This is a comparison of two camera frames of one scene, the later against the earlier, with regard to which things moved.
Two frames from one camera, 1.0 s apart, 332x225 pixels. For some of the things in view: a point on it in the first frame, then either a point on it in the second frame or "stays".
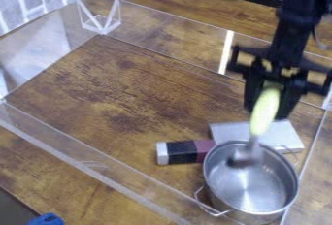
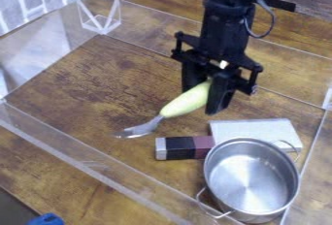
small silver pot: x=251 y=180 stays
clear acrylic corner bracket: x=97 y=22 stays
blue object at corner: x=48 y=218 stays
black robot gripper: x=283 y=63 to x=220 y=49
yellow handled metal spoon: x=262 y=113 to x=186 y=102
